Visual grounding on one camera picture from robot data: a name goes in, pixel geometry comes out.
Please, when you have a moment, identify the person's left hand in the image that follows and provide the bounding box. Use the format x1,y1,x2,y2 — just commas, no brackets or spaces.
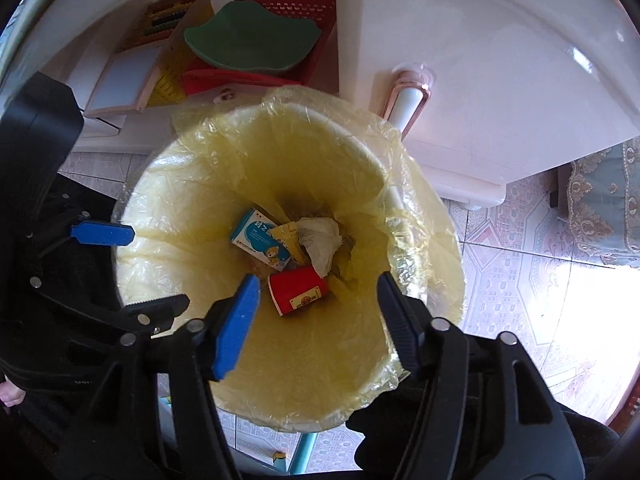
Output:
0,379,25,409

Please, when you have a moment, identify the wooden abacus board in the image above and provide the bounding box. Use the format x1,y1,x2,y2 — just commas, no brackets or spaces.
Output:
82,0,224,114

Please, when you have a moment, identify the white coffee table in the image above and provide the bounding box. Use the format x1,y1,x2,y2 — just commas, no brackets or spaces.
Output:
0,0,640,212

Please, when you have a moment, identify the teal metal stool leg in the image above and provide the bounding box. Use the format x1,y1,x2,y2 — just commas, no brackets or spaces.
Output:
269,430,322,479

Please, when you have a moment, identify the blue cardboard box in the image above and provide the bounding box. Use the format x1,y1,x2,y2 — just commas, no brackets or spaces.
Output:
229,207,294,274

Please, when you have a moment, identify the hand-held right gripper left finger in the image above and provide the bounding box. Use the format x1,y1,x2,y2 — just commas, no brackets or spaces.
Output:
60,273,262,480

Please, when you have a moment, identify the yellow plastic basket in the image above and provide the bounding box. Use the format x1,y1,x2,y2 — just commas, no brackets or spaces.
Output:
149,35,189,109

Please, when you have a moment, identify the pink drawer handle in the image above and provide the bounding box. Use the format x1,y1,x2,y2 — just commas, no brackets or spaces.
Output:
382,62,436,139

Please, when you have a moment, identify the red paper cup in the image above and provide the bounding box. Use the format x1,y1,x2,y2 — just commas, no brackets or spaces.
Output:
267,265,331,317

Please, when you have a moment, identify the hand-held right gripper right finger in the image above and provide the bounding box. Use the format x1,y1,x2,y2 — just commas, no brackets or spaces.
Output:
376,271,587,480

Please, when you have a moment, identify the quilted blue-grey sectional sofa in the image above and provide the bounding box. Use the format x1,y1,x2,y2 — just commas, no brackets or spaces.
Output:
549,137,640,267

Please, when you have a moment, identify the green plastic plate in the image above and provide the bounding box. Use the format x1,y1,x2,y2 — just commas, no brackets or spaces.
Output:
183,0,324,74

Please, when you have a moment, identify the trash bin with yellow bag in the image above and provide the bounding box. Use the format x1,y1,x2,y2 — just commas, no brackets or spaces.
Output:
112,85,467,434

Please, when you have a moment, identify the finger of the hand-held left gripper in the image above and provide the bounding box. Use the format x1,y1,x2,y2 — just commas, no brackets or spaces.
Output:
29,274,192,335
24,219,137,262

